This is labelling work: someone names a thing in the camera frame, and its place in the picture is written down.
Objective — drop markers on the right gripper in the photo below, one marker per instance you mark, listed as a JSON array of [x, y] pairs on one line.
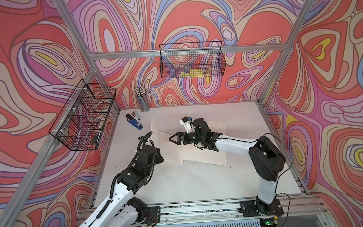
[[178, 137]]

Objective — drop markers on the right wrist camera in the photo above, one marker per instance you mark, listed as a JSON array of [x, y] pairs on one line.
[[186, 122]]

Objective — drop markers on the small white eraser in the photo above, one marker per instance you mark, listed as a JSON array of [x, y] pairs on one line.
[[136, 116]]

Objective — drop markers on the blue stapler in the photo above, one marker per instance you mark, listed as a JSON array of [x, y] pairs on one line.
[[133, 122]]

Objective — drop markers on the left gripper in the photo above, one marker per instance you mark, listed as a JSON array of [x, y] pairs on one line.
[[157, 155]]

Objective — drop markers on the wire basket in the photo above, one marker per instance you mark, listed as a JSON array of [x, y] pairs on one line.
[[180, 57], [82, 120]]

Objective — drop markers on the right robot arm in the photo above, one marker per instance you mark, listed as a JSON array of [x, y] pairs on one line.
[[267, 159]]

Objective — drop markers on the mesh pencil cup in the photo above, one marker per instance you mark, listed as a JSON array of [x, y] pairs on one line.
[[142, 99]]

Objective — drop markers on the yellow stripe notebook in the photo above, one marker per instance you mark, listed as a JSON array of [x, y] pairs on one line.
[[159, 138], [171, 152]]

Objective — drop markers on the back wire basket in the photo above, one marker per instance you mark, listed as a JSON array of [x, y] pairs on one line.
[[180, 57]]

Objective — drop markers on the left wire basket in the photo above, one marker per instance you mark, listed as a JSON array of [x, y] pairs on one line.
[[82, 120]]

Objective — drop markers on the yellow sticky notes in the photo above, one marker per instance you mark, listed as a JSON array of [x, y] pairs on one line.
[[192, 73]]

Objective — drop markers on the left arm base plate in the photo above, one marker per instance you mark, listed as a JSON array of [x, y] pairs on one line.
[[149, 215]]

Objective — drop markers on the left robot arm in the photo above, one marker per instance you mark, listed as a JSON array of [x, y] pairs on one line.
[[121, 208]]

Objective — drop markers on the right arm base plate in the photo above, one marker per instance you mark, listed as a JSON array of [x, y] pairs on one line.
[[255, 208]]

